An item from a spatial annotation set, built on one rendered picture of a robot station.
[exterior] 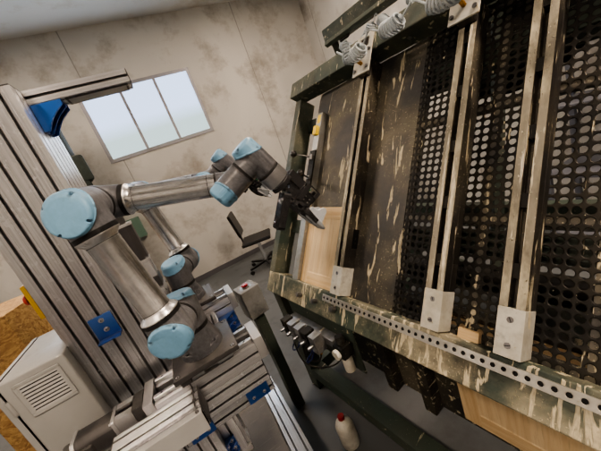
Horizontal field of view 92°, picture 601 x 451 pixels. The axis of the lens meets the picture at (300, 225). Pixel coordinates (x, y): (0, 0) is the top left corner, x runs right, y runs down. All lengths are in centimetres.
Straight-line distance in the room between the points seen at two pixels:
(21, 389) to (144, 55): 460
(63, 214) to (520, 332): 114
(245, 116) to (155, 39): 161
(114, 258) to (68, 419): 67
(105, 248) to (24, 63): 464
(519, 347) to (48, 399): 139
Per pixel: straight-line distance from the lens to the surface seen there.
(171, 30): 547
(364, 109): 143
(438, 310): 102
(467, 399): 157
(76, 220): 87
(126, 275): 90
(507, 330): 94
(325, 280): 145
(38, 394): 135
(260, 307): 175
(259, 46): 571
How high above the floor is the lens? 160
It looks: 16 degrees down
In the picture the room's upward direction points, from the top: 21 degrees counter-clockwise
